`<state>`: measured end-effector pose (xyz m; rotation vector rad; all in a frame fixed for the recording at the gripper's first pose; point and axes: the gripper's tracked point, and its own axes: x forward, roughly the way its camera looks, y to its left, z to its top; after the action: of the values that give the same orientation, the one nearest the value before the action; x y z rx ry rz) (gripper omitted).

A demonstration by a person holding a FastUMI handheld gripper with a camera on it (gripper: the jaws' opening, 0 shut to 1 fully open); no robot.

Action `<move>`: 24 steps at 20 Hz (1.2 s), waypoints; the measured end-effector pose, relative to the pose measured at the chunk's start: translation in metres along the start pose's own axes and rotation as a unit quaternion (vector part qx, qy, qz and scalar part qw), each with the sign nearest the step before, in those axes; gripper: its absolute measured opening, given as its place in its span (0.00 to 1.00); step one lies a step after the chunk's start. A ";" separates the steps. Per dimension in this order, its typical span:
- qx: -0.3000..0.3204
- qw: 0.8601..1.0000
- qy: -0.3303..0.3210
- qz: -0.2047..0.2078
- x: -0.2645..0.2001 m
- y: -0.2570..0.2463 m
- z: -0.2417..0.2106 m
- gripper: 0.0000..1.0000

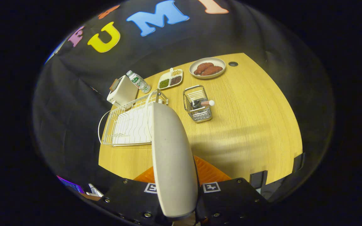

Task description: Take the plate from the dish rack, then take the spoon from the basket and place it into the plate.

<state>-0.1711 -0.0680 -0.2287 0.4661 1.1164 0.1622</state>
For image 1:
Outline brown meat piece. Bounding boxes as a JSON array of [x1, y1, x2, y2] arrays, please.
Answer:
[[201, 66, 223, 76], [194, 62, 214, 75]]

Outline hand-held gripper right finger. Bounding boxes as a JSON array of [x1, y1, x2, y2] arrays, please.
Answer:
[[194, 155, 269, 226]]

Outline beige plate with meat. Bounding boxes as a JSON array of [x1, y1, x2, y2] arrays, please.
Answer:
[[189, 57, 226, 79]]

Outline beige round plate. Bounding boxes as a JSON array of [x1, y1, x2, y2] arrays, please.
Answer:
[[150, 102, 199, 219]]

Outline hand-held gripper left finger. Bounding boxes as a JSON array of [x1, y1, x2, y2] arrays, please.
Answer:
[[96, 166, 173, 226]]

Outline white wire dish rack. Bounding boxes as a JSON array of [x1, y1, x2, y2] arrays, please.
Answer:
[[98, 89, 169, 147]]

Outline pink handled spoon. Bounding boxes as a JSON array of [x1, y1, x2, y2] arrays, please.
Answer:
[[192, 100, 215, 110]]

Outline white toaster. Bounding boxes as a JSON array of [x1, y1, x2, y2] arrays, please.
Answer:
[[107, 75, 139, 109]]

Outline white divided dish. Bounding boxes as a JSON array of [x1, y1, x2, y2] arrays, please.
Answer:
[[157, 68, 184, 90]]

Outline white green label bottle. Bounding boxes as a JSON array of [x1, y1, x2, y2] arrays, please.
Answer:
[[126, 70, 152, 94]]

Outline metal wire basket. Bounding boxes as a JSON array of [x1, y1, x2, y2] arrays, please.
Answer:
[[183, 85, 213, 123]]

